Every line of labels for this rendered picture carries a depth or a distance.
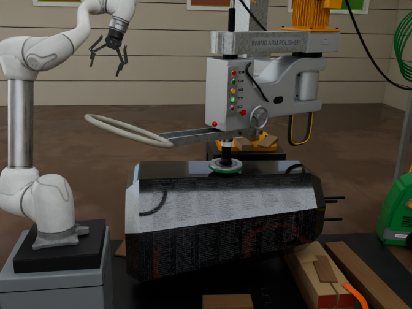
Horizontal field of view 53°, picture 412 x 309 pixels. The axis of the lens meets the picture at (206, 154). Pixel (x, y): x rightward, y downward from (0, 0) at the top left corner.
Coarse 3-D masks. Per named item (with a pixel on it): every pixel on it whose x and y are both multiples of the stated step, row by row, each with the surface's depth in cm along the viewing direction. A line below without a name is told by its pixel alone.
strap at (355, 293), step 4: (344, 284) 257; (348, 284) 257; (348, 288) 253; (352, 288) 253; (352, 292) 249; (356, 292) 249; (356, 296) 247; (360, 296) 247; (360, 300) 244; (364, 300) 245; (364, 304) 244; (364, 308) 243; (368, 308) 245
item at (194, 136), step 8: (208, 128) 258; (248, 128) 262; (160, 136) 239; (168, 136) 242; (176, 136) 246; (184, 136) 236; (192, 136) 239; (200, 136) 242; (208, 136) 245; (216, 136) 249; (224, 136) 252; (232, 136) 256; (240, 136) 260; (176, 144) 234; (184, 144) 237
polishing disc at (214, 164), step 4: (212, 160) 272; (216, 160) 272; (220, 160) 272; (232, 160) 273; (236, 160) 273; (212, 164) 264; (216, 164) 264; (220, 164) 264; (232, 164) 265; (236, 164) 265; (240, 164) 265; (216, 168) 259; (220, 168) 258; (224, 168) 258; (228, 168) 258; (232, 168) 258; (236, 168) 259
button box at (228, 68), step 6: (228, 66) 231; (234, 66) 234; (228, 72) 233; (228, 78) 234; (234, 78) 236; (228, 84) 235; (228, 90) 236; (228, 96) 237; (234, 96) 240; (228, 102) 238; (234, 102) 241; (228, 108) 240; (228, 114) 241; (234, 114) 243
